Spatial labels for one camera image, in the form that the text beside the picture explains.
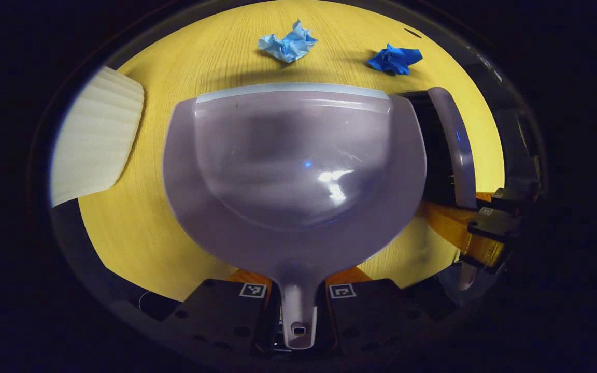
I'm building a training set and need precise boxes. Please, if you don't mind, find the light blue paper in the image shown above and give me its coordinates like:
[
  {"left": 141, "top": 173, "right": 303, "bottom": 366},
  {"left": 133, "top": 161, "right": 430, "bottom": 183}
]
[{"left": 257, "top": 19, "right": 319, "bottom": 64}]

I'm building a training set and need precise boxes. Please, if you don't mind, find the white garbage bin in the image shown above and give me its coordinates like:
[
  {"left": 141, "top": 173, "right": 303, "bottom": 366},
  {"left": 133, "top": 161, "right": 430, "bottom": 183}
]
[{"left": 51, "top": 66, "right": 145, "bottom": 208}]

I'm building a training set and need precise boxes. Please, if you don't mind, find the dark blue paper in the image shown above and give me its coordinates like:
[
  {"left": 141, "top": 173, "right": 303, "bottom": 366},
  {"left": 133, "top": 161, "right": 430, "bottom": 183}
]
[{"left": 367, "top": 43, "right": 423, "bottom": 76}]

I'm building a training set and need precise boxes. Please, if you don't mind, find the small pink broom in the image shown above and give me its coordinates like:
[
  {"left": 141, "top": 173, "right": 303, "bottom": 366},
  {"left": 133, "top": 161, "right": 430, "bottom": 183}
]
[{"left": 397, "top": 87, "right": 483, "bottom": 291}]

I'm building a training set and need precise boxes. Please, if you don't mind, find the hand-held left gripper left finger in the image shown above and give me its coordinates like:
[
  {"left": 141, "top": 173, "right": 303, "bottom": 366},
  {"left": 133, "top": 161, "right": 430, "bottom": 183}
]
[{"left": 161, "top": 268, "right": 281, "bottom": 358}]

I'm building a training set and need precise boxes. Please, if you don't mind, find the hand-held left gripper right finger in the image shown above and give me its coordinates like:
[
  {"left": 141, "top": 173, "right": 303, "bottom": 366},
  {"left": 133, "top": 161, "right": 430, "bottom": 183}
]
[{"left": 319, "top": 266, "right": 457, "bottom": 358}]

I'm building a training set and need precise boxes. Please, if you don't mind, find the pink dustpan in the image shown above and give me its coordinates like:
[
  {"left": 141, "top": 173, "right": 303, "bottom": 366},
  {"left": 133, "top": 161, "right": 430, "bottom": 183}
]
[{"left": 162, "top": 83, "right": 428, "bottom": 350}]

